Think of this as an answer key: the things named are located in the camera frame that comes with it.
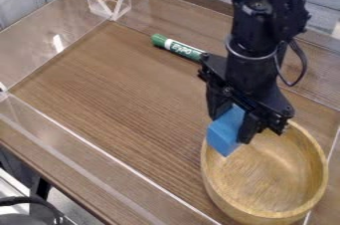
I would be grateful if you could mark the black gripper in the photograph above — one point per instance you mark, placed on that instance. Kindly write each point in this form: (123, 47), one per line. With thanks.
(243, 80)

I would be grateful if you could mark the brown wooden bowl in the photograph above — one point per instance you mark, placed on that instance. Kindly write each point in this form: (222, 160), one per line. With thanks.
(271, 180)

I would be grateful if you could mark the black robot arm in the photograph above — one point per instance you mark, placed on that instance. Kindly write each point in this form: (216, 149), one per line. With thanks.
(264, 22)

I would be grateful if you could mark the clear acrylic corner bracket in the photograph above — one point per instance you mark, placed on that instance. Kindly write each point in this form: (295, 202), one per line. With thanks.
(110, 9)

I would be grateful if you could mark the blue rectangular block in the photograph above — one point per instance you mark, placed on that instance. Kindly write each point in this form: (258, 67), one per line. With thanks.
(222, 131)

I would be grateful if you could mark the green Expo marker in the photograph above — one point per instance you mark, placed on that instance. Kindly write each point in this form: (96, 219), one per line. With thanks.
(176, 47)

